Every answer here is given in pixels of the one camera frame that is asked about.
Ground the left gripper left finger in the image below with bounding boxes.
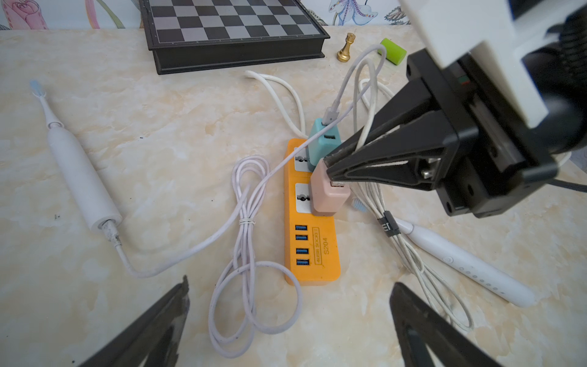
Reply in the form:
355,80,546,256
82,277,190,366

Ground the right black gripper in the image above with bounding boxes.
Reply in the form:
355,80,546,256
324,50,558,218

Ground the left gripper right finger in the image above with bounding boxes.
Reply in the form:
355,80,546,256
389,282,498,366

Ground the teal USB charger plug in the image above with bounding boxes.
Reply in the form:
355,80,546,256
307,126,342,171

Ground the white USB charging cable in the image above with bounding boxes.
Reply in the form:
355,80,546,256
102,43,388,359

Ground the pink wall charger adapter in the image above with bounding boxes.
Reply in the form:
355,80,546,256
310,159,351,217

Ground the orange power strip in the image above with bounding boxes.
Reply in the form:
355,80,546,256
284,151,341,286

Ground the white electric toothbrush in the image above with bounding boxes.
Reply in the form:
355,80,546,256
396,219,536,307
30,80,122,242

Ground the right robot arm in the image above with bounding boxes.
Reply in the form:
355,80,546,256
324,1,586,218

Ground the green plastic cap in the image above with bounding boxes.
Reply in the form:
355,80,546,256
381,38,408,66

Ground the small gold chess piece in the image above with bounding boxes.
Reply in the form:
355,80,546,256
336,32,356,63

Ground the black white chessboard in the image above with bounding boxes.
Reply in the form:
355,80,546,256
139,0,330,75

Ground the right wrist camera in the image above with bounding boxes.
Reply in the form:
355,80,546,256
401,0,586,128

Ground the white power strip cord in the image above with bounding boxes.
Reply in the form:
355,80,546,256
244,69,400,141

